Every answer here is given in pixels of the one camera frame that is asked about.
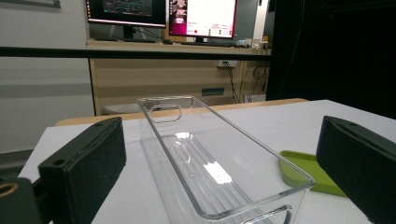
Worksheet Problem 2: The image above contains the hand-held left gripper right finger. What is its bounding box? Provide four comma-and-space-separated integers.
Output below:
315, 115, 396, 224

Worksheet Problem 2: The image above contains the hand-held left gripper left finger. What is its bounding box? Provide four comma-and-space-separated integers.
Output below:
37, 117, 127, 224

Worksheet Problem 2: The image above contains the green phone case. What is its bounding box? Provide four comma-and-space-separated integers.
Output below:
278, 150, 348, 198

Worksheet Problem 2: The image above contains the clear plastic storage box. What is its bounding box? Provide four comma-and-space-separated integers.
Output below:
136, 95, 316, 224

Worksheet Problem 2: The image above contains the wooden board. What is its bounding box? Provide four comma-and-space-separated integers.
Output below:
55, 97, 309, 127

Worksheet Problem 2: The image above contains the white cabinet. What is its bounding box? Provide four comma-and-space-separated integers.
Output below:
0, 0, 96, 153

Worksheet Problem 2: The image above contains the light wooden desk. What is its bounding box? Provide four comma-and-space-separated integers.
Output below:
86, 38, 272, 117

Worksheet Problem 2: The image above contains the black curtain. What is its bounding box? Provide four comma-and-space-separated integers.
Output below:
265, 0, 396, 119

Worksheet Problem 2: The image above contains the dark-screen computer monitor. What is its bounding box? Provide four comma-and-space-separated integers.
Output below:
84, 0, 167, 29

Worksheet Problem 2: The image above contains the bright-screen computer monitor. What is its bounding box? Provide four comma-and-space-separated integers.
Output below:
167, 0, 238, 40

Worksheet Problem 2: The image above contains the black horizontal frame bar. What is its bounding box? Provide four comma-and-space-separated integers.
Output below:
0, 46, 273, 62

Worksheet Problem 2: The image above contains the bundle of black desk cables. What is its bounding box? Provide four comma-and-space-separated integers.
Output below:
223, 61, 269, 105

